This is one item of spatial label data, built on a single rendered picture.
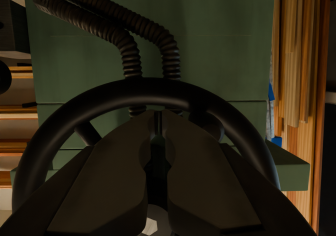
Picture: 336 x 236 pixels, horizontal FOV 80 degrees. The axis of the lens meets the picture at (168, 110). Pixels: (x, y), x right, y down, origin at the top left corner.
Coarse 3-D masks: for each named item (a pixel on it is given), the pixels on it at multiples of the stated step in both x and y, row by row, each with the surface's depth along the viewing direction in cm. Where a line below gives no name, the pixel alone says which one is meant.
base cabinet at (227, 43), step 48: (144, 0) 35; (192, 0) 35; (240, 0) 36; (48, 48) 36; (96, 48) 36; (144, 48) 37; (192, 48) 37; (240, 48) 37; (48, 96) 37; (240, 96) 38
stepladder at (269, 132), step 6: (270, 60) 111; (270, 66) 111; (270, 72) 112; (270, 78) 112; (270, 84) 113; (270, 90) 113; (270, 96) 114; (270, 102) 114; (270, 108) 115; (270, 114) 116; (270, 120) 116; (270, 126) 117; (270, 132) 118; (270, 138) 117; (276, 138) 118; (276, 144) 118
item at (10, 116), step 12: (12, 72) 248; (24, 72) 248; (0, 108) 247; (12, 108) 246; (24, 108) 245; (36, 108) 245; (0, 144) 268; (12, 144) 267; (24, 144) 267; (0, 180) 273
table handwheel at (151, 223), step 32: (96, 96) 19; (128, 96) 19; (160, 96) 19; (192, 96) 19; (64, 128) 19; (224, 128) 20; (32, 160) 20; (160, 160) 32; (256, 160) 20; (32, 192) 21; (160, 192) 21; (160, 224) 20
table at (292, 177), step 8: (272, 144) 53; (272, 152) 47; (280, 152) 47; (288, 152) 47; (280, 160) 43; (288, 160) 43; (296, 160) 43; (16, 168) 40; (168, 168) 39; (280, 168) 41; (288, 168) 41; (296, 168) 41; (304, 168) 41; (48, 176) 40; (280, 176) 41; (288, 176) 41; (296, 176) 41; (304, 176) 41; (280, 184) 41; (288, 184) 42; (296, 184) 42; (304, 184) 42
